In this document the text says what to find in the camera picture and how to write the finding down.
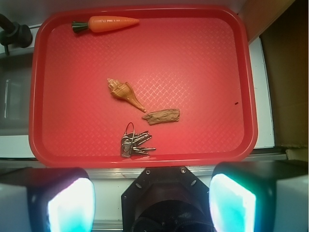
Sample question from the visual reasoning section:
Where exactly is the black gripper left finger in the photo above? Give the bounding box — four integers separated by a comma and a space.
0, 168, 95, 232

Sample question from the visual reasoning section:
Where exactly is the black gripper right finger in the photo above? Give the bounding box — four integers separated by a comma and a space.
209, 161, 309, 232

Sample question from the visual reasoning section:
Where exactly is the brown wood chip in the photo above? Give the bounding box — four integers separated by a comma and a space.
141, 108, 180, 125

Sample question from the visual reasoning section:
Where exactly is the metal key bunch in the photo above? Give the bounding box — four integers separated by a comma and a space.
120, 122, 156, 158

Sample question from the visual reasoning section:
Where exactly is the grey toy sink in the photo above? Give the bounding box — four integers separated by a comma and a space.
0, 26, 39, 159

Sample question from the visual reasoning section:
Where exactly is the tan spiral seashell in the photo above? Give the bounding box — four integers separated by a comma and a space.
107, 78, 146, 113

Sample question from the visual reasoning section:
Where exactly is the red plastic tray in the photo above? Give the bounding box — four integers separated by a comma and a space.
29, 6, 257, 168

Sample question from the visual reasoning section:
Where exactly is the grey toy faucet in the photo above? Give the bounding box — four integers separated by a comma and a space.
0, 14, 15, 34

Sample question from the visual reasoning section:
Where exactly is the orange toy carrot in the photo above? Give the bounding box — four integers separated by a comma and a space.
71, 15, 140, 33

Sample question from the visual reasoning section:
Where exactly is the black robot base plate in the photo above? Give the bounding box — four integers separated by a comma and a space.
121, 166, 215, 232

